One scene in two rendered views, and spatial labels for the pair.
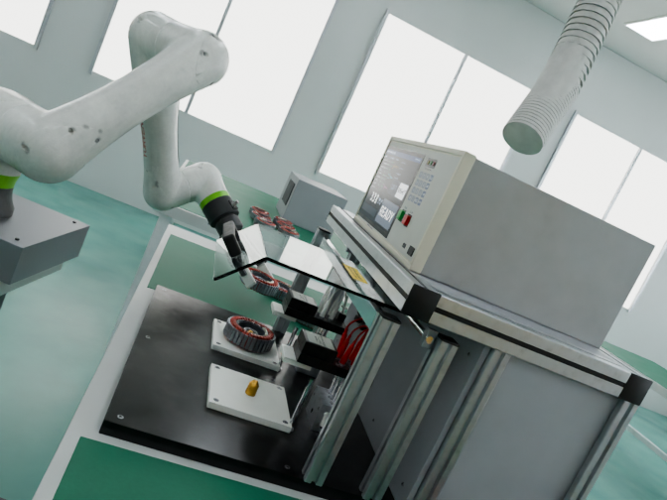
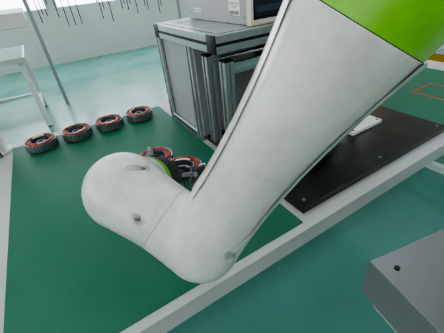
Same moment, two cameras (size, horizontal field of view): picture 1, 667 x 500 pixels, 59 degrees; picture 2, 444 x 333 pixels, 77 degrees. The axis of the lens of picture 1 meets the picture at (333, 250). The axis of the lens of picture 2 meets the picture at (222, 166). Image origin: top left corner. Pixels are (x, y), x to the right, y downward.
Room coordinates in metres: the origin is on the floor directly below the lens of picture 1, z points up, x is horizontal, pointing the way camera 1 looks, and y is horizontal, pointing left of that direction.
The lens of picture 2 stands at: (1.67, 0.77, 1.24)
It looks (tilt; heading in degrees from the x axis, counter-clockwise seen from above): 35 degrees down; 256
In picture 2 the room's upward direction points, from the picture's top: 6 degrees counter-clockwise
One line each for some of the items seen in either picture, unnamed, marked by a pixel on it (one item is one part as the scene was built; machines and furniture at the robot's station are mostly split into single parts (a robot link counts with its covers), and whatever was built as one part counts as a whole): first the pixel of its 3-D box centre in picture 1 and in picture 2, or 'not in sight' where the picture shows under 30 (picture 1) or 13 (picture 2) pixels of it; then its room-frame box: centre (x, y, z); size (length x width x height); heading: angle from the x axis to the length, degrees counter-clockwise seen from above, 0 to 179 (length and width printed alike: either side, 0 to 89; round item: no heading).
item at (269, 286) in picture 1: (259, 281); (182, 170); (1.63, 0.15, 0.82); 0.11 x 0.11 x 0.04
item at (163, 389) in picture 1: (250, 377); (320, 133); (1.13, 0.05, 0.76); 0.64 x 0.47 x 0.02; 15
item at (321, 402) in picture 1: (326, 410); not in sight; (1.04, -0.11, 0.80); 0.08 x 0.05 x 0.06; 15
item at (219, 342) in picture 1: (245, 343); not in sight; (1.24, 0.09, 0.78); 0.15 x 0.15 x 0.01; 15
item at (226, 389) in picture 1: (248, 396); (349, 119); (1.00, 0.03, 0.78); 0.15 x 0.15 x 0.01; 15
